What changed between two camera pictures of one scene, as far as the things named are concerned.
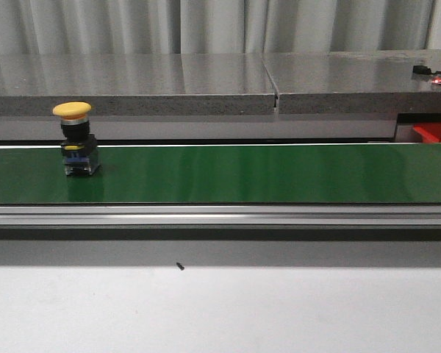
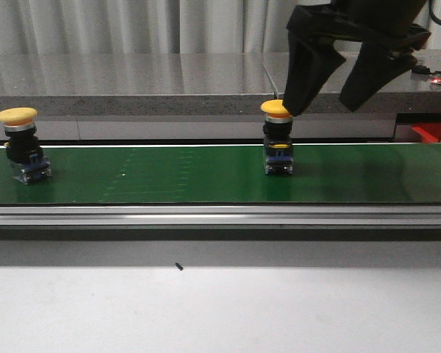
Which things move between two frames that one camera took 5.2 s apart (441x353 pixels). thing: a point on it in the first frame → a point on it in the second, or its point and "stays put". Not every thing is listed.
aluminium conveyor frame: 220,215 stays put
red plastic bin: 434,132 stays put
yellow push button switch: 79,147 → 278,126
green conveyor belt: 228,173 stays put
